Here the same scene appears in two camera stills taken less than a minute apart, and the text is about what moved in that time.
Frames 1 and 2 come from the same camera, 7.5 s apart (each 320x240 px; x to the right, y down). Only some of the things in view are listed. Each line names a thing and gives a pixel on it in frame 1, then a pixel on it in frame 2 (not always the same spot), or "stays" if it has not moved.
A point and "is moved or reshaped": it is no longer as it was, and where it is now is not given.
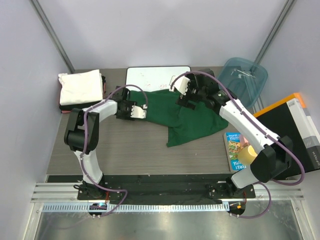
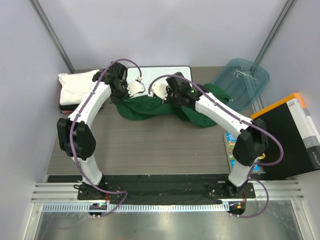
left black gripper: x=127 y=117 -> x=116 y=100
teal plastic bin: x=244 y=79 stays
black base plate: x=156 y=189 stays
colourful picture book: x=233 y=145 stays
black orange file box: x=290 y=117 stays
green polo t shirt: x=183 y=123 is moved or reshaped
